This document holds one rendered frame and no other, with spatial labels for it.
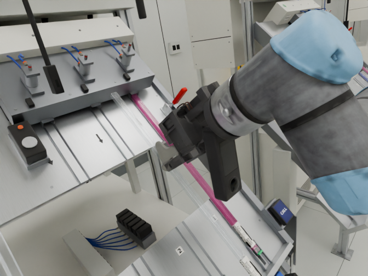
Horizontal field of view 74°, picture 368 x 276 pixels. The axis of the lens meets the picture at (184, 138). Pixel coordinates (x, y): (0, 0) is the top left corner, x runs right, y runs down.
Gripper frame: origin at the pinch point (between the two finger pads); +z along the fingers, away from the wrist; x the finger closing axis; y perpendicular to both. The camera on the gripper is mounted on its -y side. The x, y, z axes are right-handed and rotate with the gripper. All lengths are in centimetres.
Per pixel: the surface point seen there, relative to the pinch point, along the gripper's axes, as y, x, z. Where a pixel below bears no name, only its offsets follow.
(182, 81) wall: 79, -178, 161
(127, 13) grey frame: 46, -21, 10
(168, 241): -12.2, 6.4, 5.2
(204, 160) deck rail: -3.4, -16.6, 10.2
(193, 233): -14.3, 1.0, 4.6
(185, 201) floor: -30, -77, 129
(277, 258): -29.2, -10.7, -0.7
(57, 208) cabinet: 10, 11, 79
